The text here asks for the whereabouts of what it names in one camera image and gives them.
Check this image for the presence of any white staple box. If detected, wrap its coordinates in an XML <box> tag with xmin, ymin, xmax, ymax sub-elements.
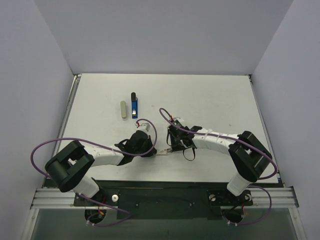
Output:
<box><xmin>156</xmin><ymin>149</ymin><xmax>168</xmax><ymax>155</ymax></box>

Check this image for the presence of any beige white stapler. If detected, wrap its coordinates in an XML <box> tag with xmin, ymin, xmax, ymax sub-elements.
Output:
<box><xmin>120</xmin><ymin>100</ymin><xmax>127</xmax><ymax>119</ymax></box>

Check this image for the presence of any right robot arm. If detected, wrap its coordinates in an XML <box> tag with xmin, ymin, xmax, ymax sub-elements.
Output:
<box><xmin>167</xmin><ymin>122</ymin><xmax>272</xmax><ymax>205</ymax></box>

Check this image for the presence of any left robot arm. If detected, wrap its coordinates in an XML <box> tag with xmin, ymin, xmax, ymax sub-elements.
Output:
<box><xmin>45</xmin><ymin>130</ymin><xmax>157</xmax><ymax>206</ymax></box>

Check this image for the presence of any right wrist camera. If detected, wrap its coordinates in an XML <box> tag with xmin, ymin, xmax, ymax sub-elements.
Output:
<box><xmin>172</xmin><ymin>117</ymin><xmax>185</xmax><ymax>126</ymax></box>

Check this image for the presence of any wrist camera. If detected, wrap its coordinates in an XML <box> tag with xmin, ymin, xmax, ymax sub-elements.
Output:
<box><xmin>172</xmin><ymin>117</ymin><xmax>185</xmax><ymax>126</ymax></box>
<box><xmin>137</xmin><ymin>122</ymin><xmax>151</xmax><ymax>134</ymax></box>

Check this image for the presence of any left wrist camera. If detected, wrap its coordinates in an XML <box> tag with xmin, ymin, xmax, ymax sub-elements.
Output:
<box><xmin>137</xmin><ymin>122</ymin><xmax>151</xmax><ymax>134</ymax></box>

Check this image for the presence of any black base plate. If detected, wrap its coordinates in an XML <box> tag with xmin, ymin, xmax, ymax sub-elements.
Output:
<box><xmin>69</xmin><ymin>178</ymin><xmax>258</xmax><ymax>222</ymax></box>

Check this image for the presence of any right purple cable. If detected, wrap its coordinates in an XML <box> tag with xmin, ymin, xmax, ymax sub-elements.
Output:
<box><xmin>159</xmin><ymin>107</ymin><xmax>279</xmax><ymax>227</ymax></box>

